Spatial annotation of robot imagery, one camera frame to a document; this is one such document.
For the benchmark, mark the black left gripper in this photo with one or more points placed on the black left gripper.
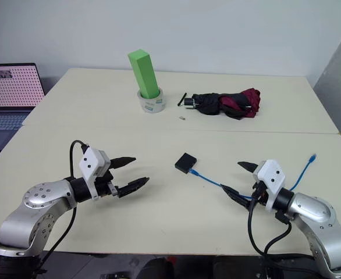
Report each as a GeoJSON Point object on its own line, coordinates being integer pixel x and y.
{"type": "Point", "coordinates": [105, 187]}

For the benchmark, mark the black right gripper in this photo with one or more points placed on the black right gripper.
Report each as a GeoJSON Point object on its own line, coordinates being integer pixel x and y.
{"type": "Point", "coordinates": [260, 194]}

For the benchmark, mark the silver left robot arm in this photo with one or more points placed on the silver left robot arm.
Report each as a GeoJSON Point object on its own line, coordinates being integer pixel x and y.
{"type": "Point", "coordinates": [33, 209]}

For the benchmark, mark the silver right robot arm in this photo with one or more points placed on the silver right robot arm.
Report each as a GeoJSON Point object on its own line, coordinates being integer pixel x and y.
{"type": "Point", "coordinates": [310, 209]}

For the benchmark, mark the small black square box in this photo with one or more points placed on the small black square box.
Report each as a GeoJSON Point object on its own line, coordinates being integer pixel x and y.
{"type": "Point", "coordinates": [185, 162]}

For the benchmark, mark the clear tape roll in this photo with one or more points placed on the clear tape roll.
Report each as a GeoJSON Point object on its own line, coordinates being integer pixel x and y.
{"type": "Point", "coordinates": [150, 106]}

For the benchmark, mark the black and red folded umbrella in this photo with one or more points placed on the black and red folded umbrella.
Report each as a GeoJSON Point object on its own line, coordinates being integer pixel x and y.
{"type": "Point", "coordinates": [211, 103]}

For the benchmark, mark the dark rounded shape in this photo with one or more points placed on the dark rounded shape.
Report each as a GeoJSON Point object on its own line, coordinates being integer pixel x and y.
{"type": "Point", "coordinates": [161, 268]}

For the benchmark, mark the green foam block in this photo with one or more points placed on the green foam block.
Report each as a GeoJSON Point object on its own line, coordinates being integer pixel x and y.
{"type": "Point", "coordinates": [142, 72]}

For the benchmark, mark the grey partition panel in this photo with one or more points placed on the grey partition panel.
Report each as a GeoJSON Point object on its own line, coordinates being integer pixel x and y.
{"type": "Point", "coordinates": [337, 87]}

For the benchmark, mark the open laptop with pink screen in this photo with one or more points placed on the open laptop with pink screen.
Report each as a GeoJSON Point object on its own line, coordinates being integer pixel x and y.
{"type": "Point", "coordinates": [10, 87]}

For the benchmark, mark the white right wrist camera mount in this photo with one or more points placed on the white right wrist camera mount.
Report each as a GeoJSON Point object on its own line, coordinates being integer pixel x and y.
{"type": "Point", "coordinates": [270, 175]}

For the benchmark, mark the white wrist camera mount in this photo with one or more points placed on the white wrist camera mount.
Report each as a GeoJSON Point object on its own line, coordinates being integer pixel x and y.
{"type": "Point", "coordinates": [270, 175]}
{"type": "Point", "coordinates": [90, 162]}

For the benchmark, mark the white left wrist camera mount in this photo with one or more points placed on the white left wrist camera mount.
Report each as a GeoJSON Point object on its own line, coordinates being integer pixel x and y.
{"type": "Point", "coordinates": [90, 162]}

